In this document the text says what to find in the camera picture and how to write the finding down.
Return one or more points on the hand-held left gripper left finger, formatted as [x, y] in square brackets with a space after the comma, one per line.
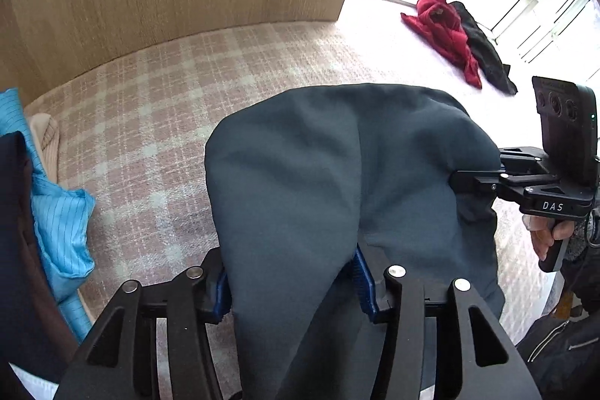
[220, 292]

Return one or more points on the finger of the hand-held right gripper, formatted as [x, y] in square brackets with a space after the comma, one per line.
[473, 182]

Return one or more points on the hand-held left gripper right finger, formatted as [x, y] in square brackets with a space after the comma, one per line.
[363, 283]

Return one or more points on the dark grey shorts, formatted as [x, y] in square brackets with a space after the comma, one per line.
[304, 175]

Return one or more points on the person's right hand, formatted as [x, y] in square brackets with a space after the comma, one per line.
[543, 236]

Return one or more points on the black garment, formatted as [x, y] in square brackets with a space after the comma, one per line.
[483, 48]

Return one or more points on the red garment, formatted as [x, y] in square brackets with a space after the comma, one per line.
[436, 15]

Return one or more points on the blue striped garment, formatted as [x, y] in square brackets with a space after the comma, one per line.
[61, 231]

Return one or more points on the dark navy garment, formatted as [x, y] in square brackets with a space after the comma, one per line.
[37, 315]

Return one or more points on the black jacket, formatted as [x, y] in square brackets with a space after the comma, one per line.
[562, 348]

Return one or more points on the pink plaid bed sheet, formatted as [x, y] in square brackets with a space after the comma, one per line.
[140, 109]

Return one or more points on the white folded garment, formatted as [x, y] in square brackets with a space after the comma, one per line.
[33, 383]

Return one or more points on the beige folded garment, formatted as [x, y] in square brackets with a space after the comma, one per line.
[44, 142]

